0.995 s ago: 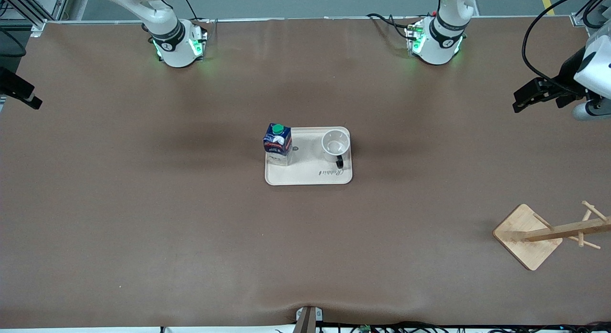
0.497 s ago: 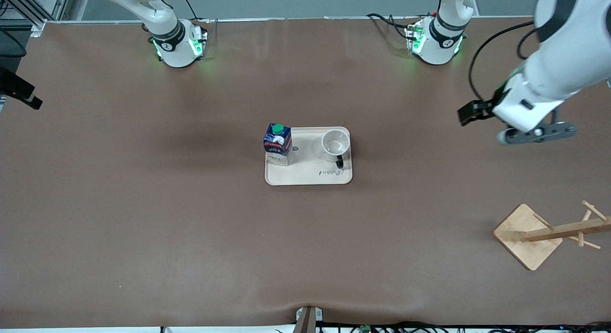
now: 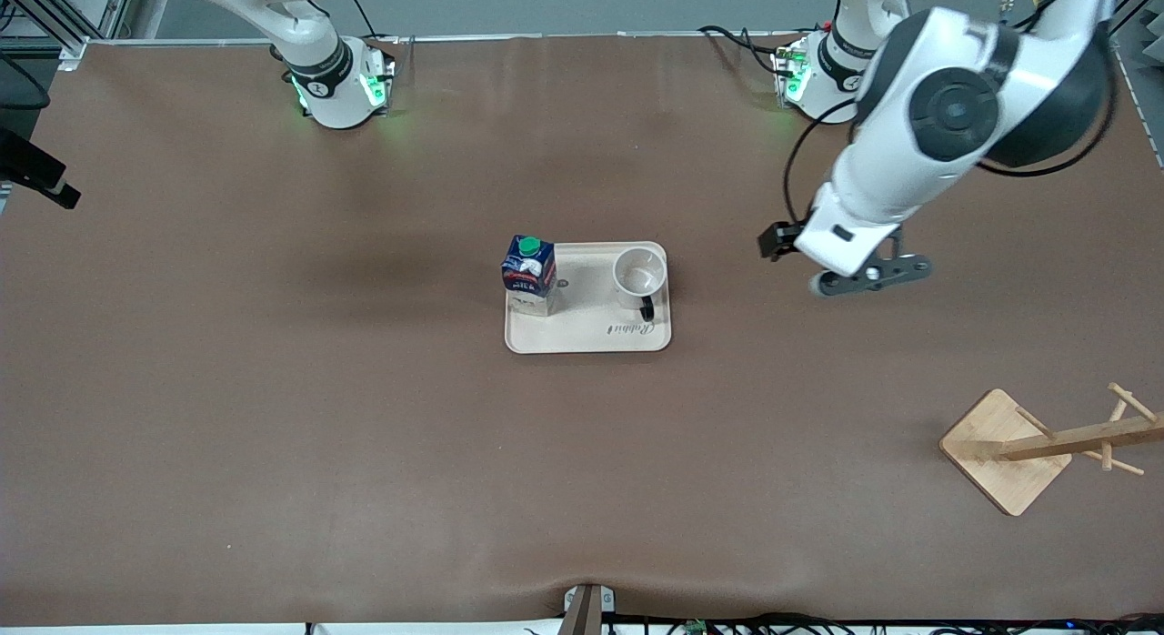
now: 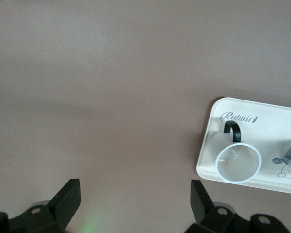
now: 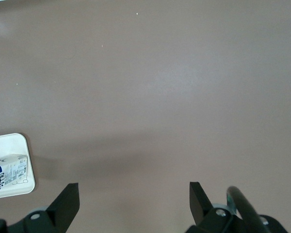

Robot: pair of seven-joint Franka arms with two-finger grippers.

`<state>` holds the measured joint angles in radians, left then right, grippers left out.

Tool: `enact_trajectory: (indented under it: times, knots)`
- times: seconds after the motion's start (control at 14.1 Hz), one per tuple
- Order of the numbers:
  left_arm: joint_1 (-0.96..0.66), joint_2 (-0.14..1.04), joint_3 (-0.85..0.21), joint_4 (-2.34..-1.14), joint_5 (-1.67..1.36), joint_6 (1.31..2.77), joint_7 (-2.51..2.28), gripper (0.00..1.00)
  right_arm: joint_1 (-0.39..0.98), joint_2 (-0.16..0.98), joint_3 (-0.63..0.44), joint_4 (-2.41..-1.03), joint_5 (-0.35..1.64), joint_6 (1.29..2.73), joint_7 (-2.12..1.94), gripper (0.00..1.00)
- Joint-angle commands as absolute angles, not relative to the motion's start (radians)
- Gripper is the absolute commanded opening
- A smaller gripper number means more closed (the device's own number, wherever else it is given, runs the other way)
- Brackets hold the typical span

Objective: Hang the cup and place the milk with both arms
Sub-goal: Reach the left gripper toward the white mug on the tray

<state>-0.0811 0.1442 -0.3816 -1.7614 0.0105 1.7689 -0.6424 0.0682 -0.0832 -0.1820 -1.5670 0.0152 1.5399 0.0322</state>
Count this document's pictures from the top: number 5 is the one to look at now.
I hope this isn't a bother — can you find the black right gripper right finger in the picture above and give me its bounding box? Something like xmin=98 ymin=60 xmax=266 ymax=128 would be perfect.
xmin=186 ymin=182 xmax=233 ymax=233

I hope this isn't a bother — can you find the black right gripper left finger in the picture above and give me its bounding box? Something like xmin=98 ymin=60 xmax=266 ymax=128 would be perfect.
xmin=16 ymin=183 xmax=80 ymax=233

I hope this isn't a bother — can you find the blue and white milk carton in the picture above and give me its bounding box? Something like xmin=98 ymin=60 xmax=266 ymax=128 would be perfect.
xmin=0 ymin=154 xmax=29 ymax=195

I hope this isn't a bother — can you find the cream tray with bear print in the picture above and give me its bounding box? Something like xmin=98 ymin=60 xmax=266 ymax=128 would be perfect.
xmin=0 ymin=133 xmax=36 ymax=200

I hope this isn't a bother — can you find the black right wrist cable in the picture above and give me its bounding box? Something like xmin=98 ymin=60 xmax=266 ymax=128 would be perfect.
xmin=226 ymin=186 xmax=266 ymax=233

